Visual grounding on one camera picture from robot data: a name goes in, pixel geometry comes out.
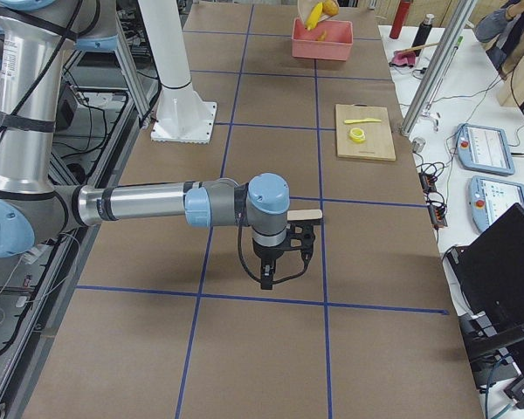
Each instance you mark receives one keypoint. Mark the yellow toy corn cob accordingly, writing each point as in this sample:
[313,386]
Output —
[314,16]

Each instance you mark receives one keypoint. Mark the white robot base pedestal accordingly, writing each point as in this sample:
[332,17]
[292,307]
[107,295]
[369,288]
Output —
[181,114]

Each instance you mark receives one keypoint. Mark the red cloth top left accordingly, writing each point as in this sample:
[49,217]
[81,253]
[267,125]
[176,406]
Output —
[403,59]

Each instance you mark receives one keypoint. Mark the yellow plastic knife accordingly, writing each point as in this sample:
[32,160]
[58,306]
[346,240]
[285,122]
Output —
[361,121]

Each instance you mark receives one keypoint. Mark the seated person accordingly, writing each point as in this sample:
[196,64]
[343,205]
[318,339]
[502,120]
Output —
[502,34]

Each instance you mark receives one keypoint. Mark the blue teach pendant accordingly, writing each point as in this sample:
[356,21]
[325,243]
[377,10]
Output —
[490,198]
[484,149]

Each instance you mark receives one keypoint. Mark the wooden cutting board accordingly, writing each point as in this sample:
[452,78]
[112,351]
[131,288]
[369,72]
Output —
[379,145]

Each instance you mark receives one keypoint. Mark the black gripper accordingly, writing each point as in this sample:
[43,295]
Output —
[266,253]

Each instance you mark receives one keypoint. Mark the white brush black bristles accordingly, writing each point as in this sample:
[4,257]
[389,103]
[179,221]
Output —
[309,216]

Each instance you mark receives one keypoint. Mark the yellow lemon slice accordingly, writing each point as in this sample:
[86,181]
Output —
[357,135]

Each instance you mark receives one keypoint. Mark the red water bottle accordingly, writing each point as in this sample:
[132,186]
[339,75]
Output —
[400,17]

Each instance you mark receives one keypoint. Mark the white plastic dustpan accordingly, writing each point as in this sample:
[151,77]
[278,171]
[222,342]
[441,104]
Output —
[304,7]

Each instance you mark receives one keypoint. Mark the aluminium frame post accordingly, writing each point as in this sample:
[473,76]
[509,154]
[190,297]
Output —
[435,71]

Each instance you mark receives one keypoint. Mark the brown toy potato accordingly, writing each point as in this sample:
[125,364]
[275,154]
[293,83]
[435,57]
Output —
[330,8]

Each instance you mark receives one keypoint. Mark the pink plastic bin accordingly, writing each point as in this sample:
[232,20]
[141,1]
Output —
[330,40]

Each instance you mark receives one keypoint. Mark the black water bottle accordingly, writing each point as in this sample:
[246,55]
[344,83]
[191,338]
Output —
[423,32]

